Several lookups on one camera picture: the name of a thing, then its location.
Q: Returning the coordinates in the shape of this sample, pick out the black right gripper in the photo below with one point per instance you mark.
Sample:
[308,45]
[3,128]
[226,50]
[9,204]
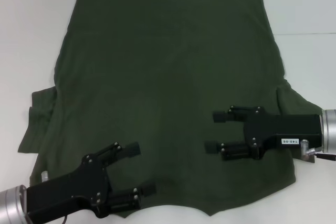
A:
[283,129]

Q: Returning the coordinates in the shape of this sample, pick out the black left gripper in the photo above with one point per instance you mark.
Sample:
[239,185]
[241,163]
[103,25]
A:
[68,187]

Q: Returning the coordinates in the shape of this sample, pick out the dark green t-shirt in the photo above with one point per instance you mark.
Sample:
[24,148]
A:
[168,64]

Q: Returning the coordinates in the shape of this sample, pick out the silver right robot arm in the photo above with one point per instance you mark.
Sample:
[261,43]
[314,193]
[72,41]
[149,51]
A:
[329,129]

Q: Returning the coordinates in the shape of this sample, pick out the grey metal bracket plate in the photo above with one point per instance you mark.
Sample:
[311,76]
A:
[304,159]

